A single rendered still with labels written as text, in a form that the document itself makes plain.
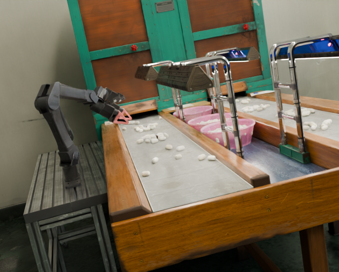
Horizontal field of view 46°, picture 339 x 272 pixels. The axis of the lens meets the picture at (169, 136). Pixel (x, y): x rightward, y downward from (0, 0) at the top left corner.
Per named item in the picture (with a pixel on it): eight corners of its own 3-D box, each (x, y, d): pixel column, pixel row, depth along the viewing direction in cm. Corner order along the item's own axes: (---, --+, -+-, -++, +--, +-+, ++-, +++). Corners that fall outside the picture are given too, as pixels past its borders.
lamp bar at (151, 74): (146, 81, 208) (143, 67, 207) (135, 78, 269) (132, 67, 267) (161, 78, 210) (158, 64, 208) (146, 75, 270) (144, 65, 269)
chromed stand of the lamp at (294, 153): (303, 164, 148) (288, 41, 139) (279, 153, 167) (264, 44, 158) (350, 153, 150) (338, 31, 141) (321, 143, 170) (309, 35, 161)
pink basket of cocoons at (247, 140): (212, 155, 182) (208, 135, 180) (197, 144, 208) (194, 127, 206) (267, 143, 186) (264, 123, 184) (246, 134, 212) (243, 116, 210)
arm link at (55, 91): (84, 92, 201) (34, 82, 176) (98, 90, 196) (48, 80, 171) (84, 116, 200) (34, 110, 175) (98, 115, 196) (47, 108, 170)
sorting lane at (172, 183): (154, 218, 112) (152, 211, 112) (118, 126, 288) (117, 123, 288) (254, 194, 117) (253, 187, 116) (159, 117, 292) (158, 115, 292)
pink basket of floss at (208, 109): (201, 128, 248) (198, 113, 247) (167, 129, 265) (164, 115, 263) (222, 118, 269) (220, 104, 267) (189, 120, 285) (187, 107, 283)
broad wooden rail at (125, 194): (122, 274, 114) (108, 213, 110) (106, 148, 289) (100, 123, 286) (163, 263, 115) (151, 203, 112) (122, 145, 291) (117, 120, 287)
